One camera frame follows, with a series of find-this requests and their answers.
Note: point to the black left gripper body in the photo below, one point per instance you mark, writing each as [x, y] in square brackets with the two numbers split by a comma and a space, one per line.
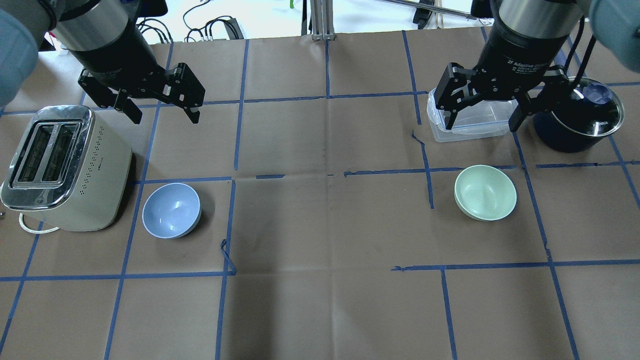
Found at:
[114, 54]

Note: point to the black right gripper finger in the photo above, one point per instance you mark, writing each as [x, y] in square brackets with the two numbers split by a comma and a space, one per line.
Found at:
[450, 114]
[523, 110]

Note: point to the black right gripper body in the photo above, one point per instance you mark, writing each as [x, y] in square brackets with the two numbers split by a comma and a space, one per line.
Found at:
[520, 51]

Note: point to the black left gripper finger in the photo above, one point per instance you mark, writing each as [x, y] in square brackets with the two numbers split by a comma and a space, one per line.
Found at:
[193, 112]
[126, 106]

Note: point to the green bowl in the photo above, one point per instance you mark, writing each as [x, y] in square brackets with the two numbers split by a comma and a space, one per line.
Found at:
[485, 193]

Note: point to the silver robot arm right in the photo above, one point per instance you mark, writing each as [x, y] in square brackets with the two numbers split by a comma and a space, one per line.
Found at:
[613, 23]

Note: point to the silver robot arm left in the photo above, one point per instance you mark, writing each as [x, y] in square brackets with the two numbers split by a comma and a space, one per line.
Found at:
[77, 24]

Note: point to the blue bowl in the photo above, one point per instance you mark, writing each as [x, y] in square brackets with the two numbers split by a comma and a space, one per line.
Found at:
[172, 211]

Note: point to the clear plastic food container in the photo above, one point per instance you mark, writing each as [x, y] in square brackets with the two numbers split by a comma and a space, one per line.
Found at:
[484, 120]

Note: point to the dark blue saucepan with lid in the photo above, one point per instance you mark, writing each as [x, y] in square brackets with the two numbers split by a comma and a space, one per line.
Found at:
[591, 112]

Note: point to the cream two-slot toaster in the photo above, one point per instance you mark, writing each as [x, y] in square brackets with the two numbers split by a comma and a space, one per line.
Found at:
[69, 170]

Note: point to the brown paper table cover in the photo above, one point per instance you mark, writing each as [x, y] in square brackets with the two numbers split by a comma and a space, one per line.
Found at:
[329, 228]

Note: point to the aluminium frame post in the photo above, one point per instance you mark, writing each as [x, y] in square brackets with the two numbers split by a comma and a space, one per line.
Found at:
[321, 20]

